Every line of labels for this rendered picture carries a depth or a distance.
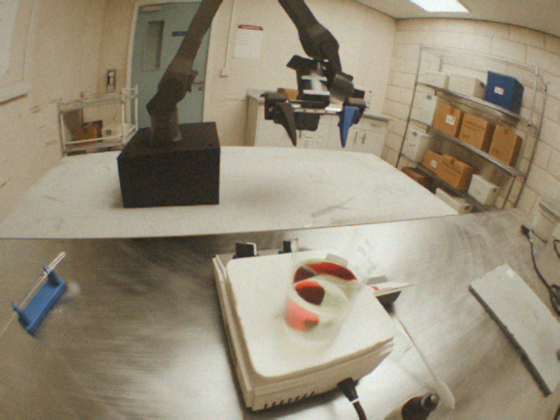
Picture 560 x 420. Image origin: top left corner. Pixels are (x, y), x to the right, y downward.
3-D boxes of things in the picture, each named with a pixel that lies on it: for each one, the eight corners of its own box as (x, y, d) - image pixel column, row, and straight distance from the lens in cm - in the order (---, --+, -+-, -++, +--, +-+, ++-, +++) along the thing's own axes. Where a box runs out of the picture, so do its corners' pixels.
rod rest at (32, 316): (55, 278, 42) (46, 259, 40) (67, 286, 39) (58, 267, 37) (20, 324, 40) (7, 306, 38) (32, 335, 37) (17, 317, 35)
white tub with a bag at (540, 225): (529, 232, 110) (551, 181, 107) (526, 221, 123) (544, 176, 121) (552, 249, 114) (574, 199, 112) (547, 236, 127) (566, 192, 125)
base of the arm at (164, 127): (151, 137, 56) (148, 109, 55) (180, 132, 56) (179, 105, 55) (148, 147, 50) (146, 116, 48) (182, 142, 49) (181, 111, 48)
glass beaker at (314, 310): (276, 293, 22) (290, 209, 16) (338, 297, 23) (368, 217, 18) (275, 357, 18) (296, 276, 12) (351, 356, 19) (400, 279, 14)
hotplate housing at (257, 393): (212, 270, 35) (210, 220, 30) (302, 260, 38) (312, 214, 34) (253, 434, 25) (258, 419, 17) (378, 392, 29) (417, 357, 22)
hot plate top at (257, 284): (223, 266, 24) (223, 258, 24) (336, 252, 28) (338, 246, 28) (256, 385, 18) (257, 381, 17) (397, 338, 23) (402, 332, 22)
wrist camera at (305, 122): (324, 94, 55) (317, 112, 59) (288, 91, 53) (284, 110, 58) (327, 117, 51) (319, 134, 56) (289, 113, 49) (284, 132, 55)
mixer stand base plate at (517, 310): (466, 287, 49) (468, 282, 49) (502, 264, 67) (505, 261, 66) (548, 397, 51) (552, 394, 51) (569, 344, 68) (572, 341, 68)
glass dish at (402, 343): (367, 322, 33) (373, 312, 31) (403, 321, 36) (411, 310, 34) (376, 360, 31) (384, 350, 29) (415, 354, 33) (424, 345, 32)
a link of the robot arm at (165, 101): (146, 117, 48) (144, 83, 47) (152, 108, 57) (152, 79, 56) (182, 113, 47) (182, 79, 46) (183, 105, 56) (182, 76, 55)
